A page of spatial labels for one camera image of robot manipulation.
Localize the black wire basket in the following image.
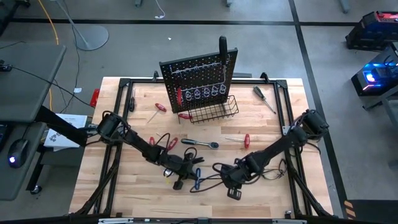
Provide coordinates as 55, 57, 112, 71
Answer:
187, 95, 240, 124

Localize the black computer with lights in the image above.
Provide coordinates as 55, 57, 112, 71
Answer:
350, 43, 398, 97

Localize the chrome ring tool holder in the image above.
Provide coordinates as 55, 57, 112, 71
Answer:
177, 82, 228, 102

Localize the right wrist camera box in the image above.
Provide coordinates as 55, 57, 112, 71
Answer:
226, 187, 243, 201

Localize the grey round-base floor stand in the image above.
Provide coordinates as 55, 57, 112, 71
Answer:
55, 0, 110, 52

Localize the white paper booklet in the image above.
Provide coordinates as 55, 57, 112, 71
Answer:
42, 113, 89, 152

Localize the grey desk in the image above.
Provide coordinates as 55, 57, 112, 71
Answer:
0, 42, 67, 202

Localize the grey-handled screwdriver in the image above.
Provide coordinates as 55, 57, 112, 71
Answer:
252, 85, 277, 115

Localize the blue T-handle hex key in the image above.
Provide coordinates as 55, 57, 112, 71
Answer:
193, 166, 203, 192

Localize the black computer mouse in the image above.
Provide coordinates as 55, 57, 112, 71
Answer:
6, 138, 30, 169

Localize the chrome ratchet wrench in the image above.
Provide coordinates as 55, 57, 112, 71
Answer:
180, 138, 220, 150

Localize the black metal table frame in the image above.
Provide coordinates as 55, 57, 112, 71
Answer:
70, 71, 335, 218

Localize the black pegboard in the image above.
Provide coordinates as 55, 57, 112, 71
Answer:
159, 47, 239, 114

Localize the black diagonal beam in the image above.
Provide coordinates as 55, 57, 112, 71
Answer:
34, 105, 90, 147

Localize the loose black cable bundle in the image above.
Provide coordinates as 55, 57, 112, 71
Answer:
261, 158, 289, 181

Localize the chrome hook rack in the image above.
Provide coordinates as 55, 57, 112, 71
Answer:
169, 60, 231, 77

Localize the thin black cable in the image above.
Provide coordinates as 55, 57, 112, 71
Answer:
0, 63, 94, 108

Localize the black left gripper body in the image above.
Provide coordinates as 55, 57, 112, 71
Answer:
158, 152, 189, 181

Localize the grey metal bar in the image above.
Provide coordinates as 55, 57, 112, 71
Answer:
98, 217, 308, 224

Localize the hazard-striped black mat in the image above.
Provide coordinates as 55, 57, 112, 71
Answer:
343, 198, 398, 224

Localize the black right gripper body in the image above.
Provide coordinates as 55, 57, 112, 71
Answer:
233, 154, 261, 187

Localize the small black screwdriver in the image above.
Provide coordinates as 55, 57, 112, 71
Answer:
128, 88, 136, 113

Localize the grey furniture piece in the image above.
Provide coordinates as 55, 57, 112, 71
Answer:
362, 93, 398, 170

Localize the red flat object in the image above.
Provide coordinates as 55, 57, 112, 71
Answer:
89, 88, 101, 108

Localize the black crate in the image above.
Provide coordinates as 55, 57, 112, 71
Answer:
345, 10, 398, 52

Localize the white cable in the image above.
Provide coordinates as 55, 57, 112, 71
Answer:
154, 0, 166, 20

